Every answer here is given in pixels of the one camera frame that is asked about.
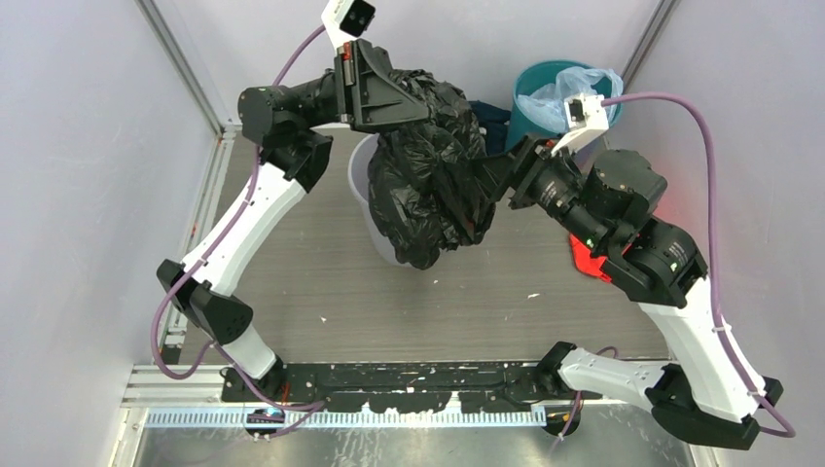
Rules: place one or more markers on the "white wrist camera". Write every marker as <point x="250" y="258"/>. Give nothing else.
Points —
<point x="587" y="120"/>
<point x="346" y="20"/>

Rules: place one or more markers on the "aluminium frame rail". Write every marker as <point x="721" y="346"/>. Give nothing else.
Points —
<point x="160" y="384"/>

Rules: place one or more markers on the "red cloth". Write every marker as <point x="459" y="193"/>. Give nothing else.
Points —
<point x="585" y="263"/>

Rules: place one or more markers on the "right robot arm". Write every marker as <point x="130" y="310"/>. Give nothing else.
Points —
<point x="700" y="396"/>

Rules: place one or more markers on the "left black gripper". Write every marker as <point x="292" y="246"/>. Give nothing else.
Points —
<point x="368" y="90"/>

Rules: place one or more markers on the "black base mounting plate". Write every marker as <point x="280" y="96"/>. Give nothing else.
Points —
<point x="412" y="387"/>

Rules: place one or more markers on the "black trash bag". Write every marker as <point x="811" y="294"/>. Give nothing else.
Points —
<point x="423" y="195"/>

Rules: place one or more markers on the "dark navy cloth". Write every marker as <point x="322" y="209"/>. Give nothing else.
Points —
<point x="494" y="125"/>

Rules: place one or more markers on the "grey translucent trash bin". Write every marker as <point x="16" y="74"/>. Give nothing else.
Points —
<point x="358" y="181"/>

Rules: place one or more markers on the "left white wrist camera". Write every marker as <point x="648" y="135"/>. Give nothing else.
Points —
<point x="346" y="20"/>

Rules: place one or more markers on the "light blue plastic bag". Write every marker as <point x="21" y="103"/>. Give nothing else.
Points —
<point x="545" y="105"/>

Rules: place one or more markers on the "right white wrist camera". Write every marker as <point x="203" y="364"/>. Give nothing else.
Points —
<point x="587" y="120"/>

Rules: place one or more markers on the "teal plastic bucket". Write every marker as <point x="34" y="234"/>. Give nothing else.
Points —
<point x="529" y="80"/>

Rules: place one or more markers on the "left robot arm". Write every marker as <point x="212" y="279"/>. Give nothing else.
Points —
<point x="293" y="156"/>

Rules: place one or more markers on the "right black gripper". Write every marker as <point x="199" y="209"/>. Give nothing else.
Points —
<point x="519" y="168"/>

